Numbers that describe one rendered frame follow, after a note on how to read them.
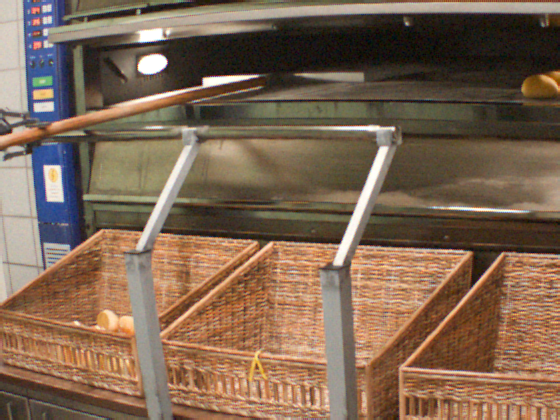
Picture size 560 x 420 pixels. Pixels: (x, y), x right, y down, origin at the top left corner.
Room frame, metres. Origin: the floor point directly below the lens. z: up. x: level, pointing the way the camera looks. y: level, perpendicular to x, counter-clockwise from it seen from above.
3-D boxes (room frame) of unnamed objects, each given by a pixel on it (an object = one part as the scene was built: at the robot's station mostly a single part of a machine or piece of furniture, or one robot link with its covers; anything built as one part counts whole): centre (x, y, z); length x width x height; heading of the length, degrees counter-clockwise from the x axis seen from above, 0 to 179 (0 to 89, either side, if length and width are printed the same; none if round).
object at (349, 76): (3.75, -0.13, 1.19); 0.55 x 0.36 x 0.03; 55
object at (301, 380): (2.67, -0.06, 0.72); 0.56 x 0.49 x 0.28; 54
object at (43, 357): (3.02, 0.42, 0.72); 0.56 x 0.49 x 0.28; 52
